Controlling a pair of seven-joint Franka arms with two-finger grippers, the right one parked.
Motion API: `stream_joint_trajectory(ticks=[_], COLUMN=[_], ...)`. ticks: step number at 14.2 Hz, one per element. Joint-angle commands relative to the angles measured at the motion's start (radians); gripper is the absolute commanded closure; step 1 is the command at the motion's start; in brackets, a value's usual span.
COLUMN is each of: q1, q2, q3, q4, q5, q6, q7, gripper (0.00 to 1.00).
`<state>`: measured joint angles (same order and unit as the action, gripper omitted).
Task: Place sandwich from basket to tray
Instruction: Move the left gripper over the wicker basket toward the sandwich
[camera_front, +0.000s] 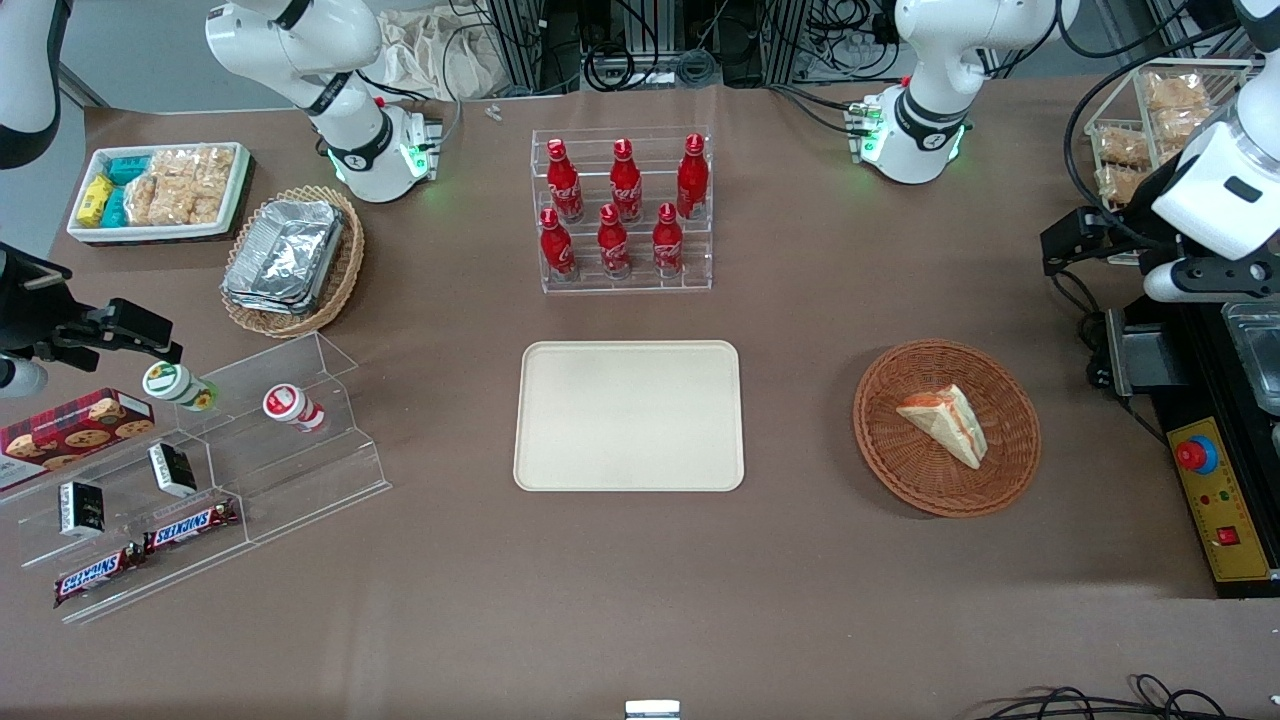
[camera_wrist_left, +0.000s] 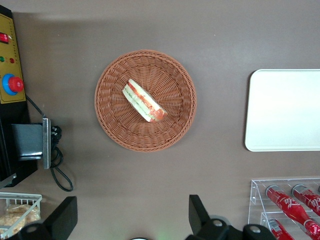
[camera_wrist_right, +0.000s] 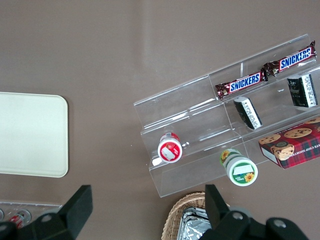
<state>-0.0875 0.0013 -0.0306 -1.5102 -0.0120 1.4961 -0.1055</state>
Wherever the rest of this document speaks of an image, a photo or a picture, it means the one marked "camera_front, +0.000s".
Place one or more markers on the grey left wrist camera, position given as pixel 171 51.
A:
pixel 1170 285

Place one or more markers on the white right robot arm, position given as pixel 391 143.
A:
pixel 300 50

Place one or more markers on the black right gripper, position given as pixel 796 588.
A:
pixel 22 305

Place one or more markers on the green-label yogurt drink bottle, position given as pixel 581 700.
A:
pixel 172 385

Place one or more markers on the black machine base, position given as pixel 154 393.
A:
pixel 1215 380

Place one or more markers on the oval tan wicker basket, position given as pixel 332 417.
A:
pixel 345 275

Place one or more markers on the clear acrylic stepped shelf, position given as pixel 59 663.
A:
pixel 290 470

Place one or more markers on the red-label yogurt drink bottle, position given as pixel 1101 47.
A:
pixel 290 405

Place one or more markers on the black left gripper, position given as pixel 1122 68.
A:
pixel 1143 207

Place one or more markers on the white cloth bag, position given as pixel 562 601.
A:
pixel 430 50

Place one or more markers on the red emergency stop button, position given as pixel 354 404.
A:
pixel 1197 455

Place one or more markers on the round brown wicker basket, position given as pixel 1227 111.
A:
pixel 900 470

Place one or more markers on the red cola bottle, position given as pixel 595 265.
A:
pixel 614 248
pixel 692 180
pixel 557 250
pixel 626 185
pixel 668 245
pixel 564 185

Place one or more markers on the beige rectangular tray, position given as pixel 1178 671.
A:
pixel 628 415

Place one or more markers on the aluminium frame rack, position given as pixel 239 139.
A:
pixel 525 40

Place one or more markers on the aluminium foil tray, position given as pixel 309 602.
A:
pixel 285 250
pixel 260 303

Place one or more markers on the small black box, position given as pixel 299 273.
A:
pixel 82 510
pixel 172 470

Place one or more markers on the clear bag of rice crackers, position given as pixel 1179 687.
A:
pixel 160 190
pixel 212 180

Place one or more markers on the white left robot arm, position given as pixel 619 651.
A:
pixel 935 110

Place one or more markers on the triangular sandwich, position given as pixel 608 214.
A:
pixel 950 420

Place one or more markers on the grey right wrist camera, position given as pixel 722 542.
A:
pixel 20 378

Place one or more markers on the red tartan cookie box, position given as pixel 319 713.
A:
pixel 70 430

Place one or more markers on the clear acrylic bottle rack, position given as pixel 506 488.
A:
pixel 690 255

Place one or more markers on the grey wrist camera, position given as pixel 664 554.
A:
pixel 20 378
pixel 1170 285

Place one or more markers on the white rectangular snack tray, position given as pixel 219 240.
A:
pixel 90 233

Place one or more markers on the snickers chocolate bar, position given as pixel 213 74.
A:
pixel 95 578
pixel 190 526

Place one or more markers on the bagged bread pastry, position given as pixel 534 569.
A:
pixel 1180 128
pixel 1122 147
pixel 1175 92
pixel 1118 185

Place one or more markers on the teal snack packet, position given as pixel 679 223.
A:
pixel 115 208
pixel 128 169

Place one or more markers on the yellow snack packet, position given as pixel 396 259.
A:
pixel 95 200

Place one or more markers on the clear metal-rimmed container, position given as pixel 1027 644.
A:
pixel 1258 355

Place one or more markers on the yellow control panel box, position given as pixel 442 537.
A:
pixel 1235 560

